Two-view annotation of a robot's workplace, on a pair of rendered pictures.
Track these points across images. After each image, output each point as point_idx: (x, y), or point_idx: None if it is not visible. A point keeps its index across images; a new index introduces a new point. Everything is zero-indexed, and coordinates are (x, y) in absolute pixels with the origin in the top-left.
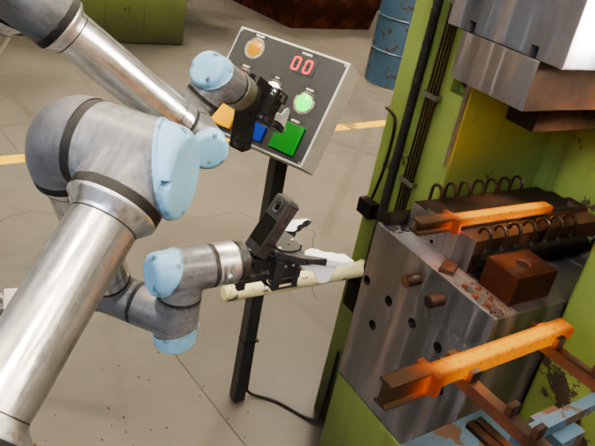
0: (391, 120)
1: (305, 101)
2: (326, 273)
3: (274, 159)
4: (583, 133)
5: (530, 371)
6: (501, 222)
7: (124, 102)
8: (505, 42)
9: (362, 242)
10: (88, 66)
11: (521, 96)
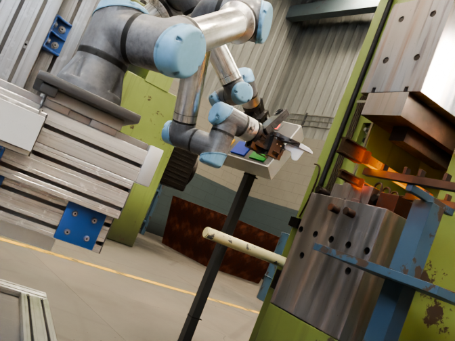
0: (317, 170)
1: None
2: (297, 154)
3: (244, 181)
4: (427, 189)
5: None
6: None
7: (212, 53)
8: (391, 90)
9: (288, 248)
10: None
11: (399, 109)
